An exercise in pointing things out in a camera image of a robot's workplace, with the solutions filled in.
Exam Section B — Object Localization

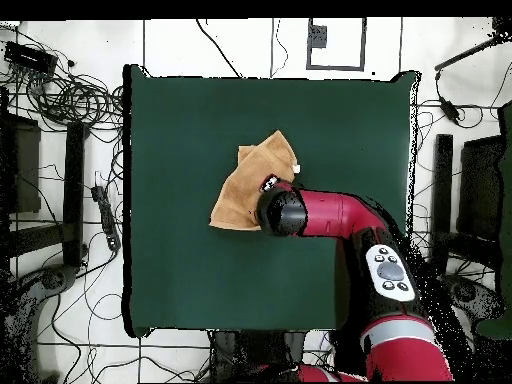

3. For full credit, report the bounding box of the dark green table cloth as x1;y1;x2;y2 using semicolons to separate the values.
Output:
121;64;421;339

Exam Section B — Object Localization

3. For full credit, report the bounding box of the grey square frame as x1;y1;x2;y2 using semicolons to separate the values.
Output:
306;17;367;72

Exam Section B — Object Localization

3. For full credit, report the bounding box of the orange terry towel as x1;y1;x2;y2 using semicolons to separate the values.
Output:
208;129;302;232

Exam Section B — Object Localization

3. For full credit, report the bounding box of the black metal frame stand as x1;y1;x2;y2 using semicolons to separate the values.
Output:
0;88;91;270
429;133;507;277

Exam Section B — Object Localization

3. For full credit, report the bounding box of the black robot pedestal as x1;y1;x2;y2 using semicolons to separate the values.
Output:
207;329;309;383

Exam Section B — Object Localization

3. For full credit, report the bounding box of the black power strip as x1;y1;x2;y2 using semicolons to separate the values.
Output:
90;184;122;252

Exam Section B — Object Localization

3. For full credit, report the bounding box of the black cable bundle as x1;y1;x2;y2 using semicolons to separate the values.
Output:
23;59;125;133

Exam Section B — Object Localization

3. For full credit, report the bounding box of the black tripod pole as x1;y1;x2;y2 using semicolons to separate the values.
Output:
434;17;512;73

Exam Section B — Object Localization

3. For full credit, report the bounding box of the grey camera box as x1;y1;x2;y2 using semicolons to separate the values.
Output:
309;24;328;49

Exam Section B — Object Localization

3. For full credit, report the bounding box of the black electronics box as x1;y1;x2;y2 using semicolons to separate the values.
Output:
3;40;59;77

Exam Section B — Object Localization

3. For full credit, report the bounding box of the grey pedestal leg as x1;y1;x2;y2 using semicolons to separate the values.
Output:
443;273;506;326
5;264;78;325

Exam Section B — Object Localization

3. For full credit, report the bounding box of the black power adapter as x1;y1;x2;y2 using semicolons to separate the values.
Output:
438;96;462;124

